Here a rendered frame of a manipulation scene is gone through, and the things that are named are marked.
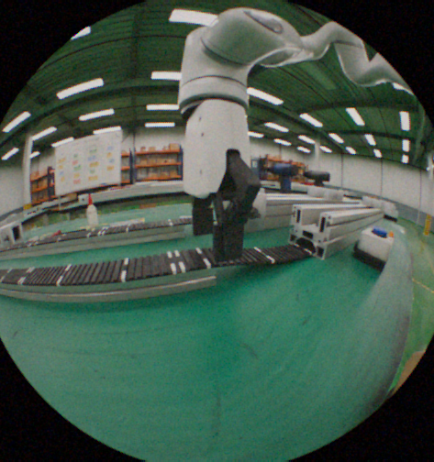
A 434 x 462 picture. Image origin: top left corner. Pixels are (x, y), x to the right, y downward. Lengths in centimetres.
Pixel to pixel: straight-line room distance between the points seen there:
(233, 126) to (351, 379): 25
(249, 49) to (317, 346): 28
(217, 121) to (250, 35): 10
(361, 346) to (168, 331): 20
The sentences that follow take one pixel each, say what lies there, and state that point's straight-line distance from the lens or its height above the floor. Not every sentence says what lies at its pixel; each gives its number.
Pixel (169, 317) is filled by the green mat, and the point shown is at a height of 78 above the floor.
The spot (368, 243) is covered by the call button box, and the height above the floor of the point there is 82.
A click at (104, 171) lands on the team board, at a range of 314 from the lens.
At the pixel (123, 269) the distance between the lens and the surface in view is 20.
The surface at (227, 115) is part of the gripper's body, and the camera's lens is 16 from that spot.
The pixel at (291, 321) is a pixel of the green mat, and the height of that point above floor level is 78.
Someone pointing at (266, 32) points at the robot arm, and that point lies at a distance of 18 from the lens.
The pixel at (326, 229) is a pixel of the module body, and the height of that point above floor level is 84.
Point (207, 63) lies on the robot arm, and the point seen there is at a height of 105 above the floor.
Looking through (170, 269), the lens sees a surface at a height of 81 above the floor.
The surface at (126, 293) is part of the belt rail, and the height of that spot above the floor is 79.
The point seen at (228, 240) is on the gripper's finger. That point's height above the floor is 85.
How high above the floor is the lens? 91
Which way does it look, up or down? 19 degrees down
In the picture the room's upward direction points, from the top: straight up
